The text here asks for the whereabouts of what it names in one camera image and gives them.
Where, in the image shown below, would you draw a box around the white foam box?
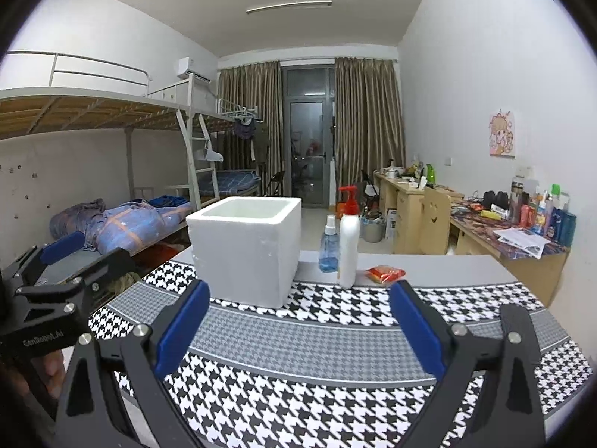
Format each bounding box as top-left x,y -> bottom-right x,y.
185,196 -> 303,309

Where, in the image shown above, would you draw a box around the pink wall poster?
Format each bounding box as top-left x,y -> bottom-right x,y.
489,109 -> 518,158

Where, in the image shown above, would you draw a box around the wooden chair smiley cutout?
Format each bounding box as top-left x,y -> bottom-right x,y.
420,187 -> 452,255

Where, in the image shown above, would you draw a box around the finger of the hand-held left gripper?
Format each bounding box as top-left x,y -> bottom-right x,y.
0,231 -> 85,291
14,248 -> 137,319

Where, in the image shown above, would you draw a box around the black bag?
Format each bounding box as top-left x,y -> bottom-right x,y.
482,190 -> 510,211

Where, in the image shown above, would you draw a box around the wooden desk patterned cover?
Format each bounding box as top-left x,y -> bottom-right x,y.
450,198 -> 571,309

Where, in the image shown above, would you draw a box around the houndstooth table mat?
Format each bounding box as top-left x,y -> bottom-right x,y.
88,259 -> 595,448

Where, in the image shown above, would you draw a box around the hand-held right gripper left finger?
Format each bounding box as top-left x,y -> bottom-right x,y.
53,279 -> 220,448

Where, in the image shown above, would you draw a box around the ceiling tube light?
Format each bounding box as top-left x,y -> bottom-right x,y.
246,0 -> 333,15

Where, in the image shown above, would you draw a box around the black folding chair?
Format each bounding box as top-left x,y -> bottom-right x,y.
263,170 -> 287,197

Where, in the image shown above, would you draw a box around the glass balcony door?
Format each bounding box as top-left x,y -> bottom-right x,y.
280,68 -> 337,207

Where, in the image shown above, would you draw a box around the blue plaid bedsheet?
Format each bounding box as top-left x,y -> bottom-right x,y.
198,170 -> 261,192

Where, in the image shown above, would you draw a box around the grey bucket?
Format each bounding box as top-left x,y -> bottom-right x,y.
361,217 -> 387,243

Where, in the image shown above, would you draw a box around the brown curtain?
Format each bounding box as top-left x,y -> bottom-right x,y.
218,60 -> 283,197
333,57 -> 406,208

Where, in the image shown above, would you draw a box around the person's left hand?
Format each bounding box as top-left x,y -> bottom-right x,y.
28,349 -> 67,402

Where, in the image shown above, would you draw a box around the white air conditioner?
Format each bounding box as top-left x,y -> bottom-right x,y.
176,57 -> 213,85

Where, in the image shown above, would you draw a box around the white printed papers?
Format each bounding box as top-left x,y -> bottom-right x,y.
493,226 -> 552,258

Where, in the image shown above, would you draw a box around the row of toiletry bottles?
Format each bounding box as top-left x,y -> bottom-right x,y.
509,181 -> 578,248

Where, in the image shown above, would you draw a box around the red snack packet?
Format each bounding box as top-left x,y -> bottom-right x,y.
365,265 -> 406,286

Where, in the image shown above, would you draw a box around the large white metal bunk bed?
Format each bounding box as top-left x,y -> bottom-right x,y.
0,50 -> 222,262

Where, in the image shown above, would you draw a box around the light wooden drawer desk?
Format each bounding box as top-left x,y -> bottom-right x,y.
373,170 -> 465,255

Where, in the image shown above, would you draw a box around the white pump bottle red top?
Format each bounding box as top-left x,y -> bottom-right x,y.
338,186 -> 361,290

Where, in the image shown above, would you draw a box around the small white metal bunk bed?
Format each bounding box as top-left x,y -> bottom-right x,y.
196,98 -> 262,197

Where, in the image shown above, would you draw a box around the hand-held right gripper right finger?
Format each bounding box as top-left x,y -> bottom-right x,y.
388,280 -> 551,448

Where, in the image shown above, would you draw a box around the dark hanging clothes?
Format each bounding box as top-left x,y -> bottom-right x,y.
232,114 -> 269,159

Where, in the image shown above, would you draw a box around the blue spray bottle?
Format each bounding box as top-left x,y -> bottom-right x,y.
319,215 -> 339,272

